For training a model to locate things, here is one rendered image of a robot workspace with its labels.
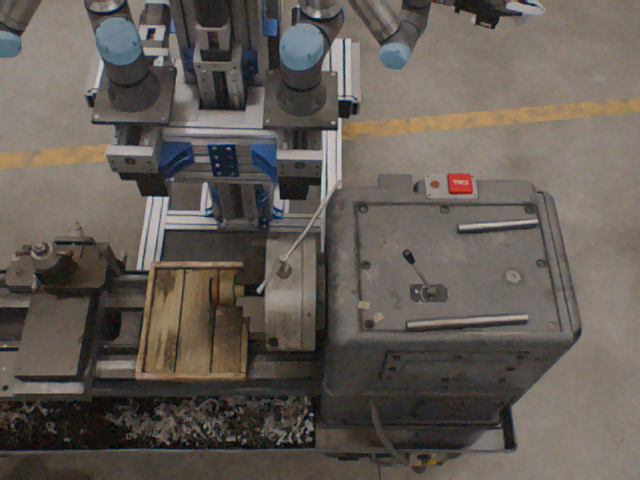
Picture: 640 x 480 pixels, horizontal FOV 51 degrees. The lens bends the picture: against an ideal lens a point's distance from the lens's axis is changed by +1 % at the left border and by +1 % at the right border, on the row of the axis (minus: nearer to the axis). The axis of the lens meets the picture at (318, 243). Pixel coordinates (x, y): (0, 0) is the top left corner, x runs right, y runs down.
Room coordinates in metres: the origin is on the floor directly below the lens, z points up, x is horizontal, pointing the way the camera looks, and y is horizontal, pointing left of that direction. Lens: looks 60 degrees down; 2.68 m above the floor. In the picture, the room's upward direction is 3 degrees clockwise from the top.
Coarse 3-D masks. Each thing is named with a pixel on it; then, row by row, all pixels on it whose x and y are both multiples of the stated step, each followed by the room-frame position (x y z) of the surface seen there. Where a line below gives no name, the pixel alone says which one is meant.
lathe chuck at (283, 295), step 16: (288, 240) 0.84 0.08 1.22; (272, 256) 0.78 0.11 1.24; (272, 288) 0.70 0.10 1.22; (288, 288) 0.70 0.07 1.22; (272, 304) 0.66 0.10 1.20; (288, 304) 0.67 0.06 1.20; (272, 320) 0.63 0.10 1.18; (288, 320) 0.64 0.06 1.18; (272, 336) 0.61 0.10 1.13; (288, 336) 0.61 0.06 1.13
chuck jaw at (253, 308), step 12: (240, 300) 0.71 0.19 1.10; (252, 300) 0.72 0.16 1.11; (264, 300) 0.72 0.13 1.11; (240, 312) 0.69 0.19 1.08; (252, 312) 0.68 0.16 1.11; (264, 312) 0.68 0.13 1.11; (252, 324) 0.65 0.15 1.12; (264, 324) 0.65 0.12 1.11; (252, 336) 0.62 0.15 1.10; (264, 336) 0.62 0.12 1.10
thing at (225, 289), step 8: (216, 280) 0.76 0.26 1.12; (224, 280) 0.76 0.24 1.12; (232, 280) 0.76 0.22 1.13; (216, 288) 0.74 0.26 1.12; (224, 288) 0.74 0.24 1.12; (232, 288) 0.74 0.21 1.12; (240, 288) 0.75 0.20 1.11; (216, 296) 0.72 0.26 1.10; (224, 296) 0.72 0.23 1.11; (232, 296) 0.72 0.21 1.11; (240, 296) 0.73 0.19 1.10; (216, 304) 0.71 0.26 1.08; (224, 304) 0.71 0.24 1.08; (232, 304) 0.71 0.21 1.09
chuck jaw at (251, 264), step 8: (272, 240) 0.84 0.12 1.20; (256, 248) 0.82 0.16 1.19; (264, 248) 0.82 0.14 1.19; (256, 256) 0.81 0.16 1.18; (264, 256) 0.81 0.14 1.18; (248, 264) 0.79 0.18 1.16; (256, 264) 0.79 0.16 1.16; (264, 264) 0.80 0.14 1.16; (240, 272) 0.78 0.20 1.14; (248, 272) 0.78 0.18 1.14; (256, 272) 0.78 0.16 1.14; (264, 272) 0.78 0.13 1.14; (240, 280) 0.76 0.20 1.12; (248, 280) 0.77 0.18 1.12; (256, 280) 0.77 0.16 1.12
